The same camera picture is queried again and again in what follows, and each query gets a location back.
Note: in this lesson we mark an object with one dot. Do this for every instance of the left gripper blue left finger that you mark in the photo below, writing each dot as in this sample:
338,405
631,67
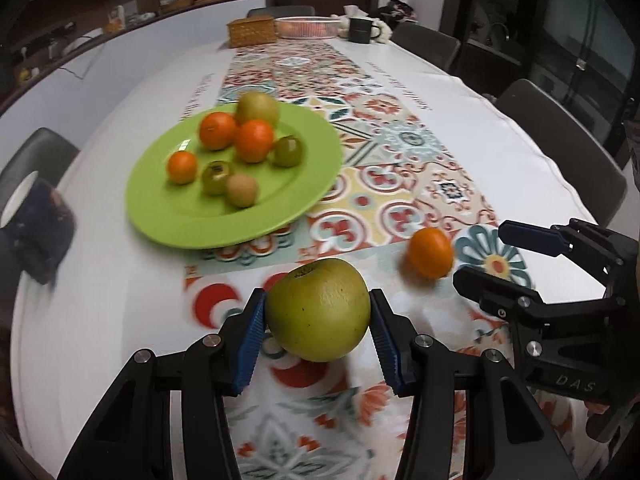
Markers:
127,436

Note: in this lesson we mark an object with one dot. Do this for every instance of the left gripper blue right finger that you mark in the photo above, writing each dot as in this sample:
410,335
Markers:
507,435

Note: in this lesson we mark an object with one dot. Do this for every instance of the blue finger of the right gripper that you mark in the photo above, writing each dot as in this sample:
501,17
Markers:
607,256
503,299

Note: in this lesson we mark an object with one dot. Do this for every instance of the small orange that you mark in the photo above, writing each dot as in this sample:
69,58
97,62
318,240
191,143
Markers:
430,253

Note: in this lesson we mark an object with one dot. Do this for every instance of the large green apple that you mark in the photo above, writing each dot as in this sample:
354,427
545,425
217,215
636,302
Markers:
319,311

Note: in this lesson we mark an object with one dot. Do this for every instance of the green tomato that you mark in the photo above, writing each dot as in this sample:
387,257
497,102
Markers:
287,152
215,176

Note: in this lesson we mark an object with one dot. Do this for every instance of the brown kiwi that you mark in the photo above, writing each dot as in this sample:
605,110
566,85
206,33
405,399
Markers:
242,190

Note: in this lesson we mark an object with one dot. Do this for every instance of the orange mandarin front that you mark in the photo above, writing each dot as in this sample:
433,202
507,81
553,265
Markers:
182,167

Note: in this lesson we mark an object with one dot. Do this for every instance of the orange mandarin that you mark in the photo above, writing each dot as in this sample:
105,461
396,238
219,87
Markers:
182,167
217,130

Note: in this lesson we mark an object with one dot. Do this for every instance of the green tomato front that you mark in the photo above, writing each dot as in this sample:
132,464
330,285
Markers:
215,176

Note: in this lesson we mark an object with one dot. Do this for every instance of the large orange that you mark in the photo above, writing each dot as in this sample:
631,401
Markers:
253,141

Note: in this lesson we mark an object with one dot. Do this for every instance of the yellow pear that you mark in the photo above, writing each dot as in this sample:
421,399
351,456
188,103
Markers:
257,105

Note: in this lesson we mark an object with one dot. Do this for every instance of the white kitchen counter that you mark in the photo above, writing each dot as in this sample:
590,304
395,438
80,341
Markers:
75,97

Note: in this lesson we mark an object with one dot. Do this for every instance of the grey chair right near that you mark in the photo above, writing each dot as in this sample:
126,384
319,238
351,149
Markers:
582,160

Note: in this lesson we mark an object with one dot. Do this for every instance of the patterned table runner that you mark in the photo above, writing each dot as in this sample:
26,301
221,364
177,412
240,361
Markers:
420,150

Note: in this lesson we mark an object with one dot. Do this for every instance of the grey chair right far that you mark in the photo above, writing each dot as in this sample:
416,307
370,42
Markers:
434,47

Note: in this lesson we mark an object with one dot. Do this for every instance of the dark blue mug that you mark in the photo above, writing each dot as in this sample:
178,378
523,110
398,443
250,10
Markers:
39,227

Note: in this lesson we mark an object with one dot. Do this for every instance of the green plate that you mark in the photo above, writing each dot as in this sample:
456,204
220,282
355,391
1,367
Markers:
192,191

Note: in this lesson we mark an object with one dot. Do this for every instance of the black mug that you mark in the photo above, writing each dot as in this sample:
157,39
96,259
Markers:
363,30

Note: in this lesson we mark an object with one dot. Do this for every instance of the grey chair left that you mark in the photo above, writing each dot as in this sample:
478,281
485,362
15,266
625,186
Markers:
46,152

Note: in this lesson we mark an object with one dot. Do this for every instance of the white plush toy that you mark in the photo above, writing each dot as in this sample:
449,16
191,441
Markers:
354,12

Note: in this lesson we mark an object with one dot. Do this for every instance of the pink plastic tray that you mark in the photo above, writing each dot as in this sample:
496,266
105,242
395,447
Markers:
307,27

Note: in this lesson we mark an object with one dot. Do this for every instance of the grey chair at head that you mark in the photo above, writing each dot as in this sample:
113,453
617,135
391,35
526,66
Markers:
282,11

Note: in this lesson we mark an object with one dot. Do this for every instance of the wicker basket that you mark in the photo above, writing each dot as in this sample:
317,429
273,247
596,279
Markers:
252,31

